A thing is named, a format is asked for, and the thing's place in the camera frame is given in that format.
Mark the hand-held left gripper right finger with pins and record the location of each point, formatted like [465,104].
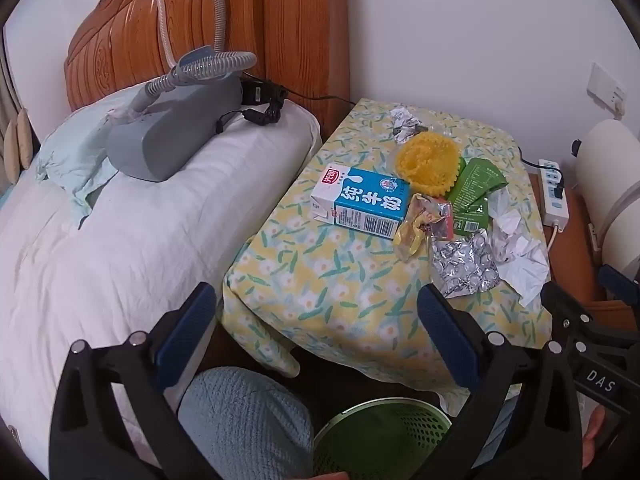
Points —
[445,325]

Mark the black power adapter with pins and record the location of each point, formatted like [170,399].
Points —
[257,92]

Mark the wooden headboard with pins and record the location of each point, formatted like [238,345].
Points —
[300,35]

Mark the person's leg in blue pants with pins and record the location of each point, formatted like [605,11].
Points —
[245,425]

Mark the green mesh waste bin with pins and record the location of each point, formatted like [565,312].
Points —
[380,435]

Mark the silver foil packet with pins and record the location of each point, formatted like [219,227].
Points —
[460,265]

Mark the white power strip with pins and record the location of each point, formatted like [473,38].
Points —
[555,200]

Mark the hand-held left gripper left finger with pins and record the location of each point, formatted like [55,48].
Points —
[185,330]

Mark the light green cloth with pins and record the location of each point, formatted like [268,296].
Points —
[75,160]

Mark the white pillow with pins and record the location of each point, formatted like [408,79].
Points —
[125,260]

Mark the person's right hand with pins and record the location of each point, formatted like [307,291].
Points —
[593,435]

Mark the blue and white milk carton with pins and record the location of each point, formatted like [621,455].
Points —
[365,200]

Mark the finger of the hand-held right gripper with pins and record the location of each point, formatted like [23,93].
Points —
[617,280]
[575,320]

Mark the beige fabric ornament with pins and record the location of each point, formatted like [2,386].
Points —
[22,135]

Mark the crumpled silver foil ball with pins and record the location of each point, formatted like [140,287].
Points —
[405,122]

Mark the large green snack packet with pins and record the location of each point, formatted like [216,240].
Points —
[472,180]

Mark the white tissue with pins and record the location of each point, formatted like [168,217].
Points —
[525,265]
[505,215]

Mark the yellow plastic tray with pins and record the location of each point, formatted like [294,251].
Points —
[425,162]

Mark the white wall socket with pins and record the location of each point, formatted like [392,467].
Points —
[605,87]

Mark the gold wrapper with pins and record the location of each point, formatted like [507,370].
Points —
[412,232]

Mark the white rolled mat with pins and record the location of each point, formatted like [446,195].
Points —
[610,180]

